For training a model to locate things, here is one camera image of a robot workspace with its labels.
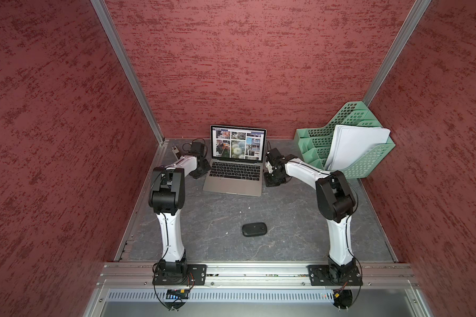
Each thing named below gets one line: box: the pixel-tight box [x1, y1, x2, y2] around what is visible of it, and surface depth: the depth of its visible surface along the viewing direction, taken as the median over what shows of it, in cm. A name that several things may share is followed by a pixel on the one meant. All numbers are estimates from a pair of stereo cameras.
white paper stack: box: [325, 124, 391, 170], surface depth 91 cm
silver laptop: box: [202, 124, 267, 197], surface depth 105 cm
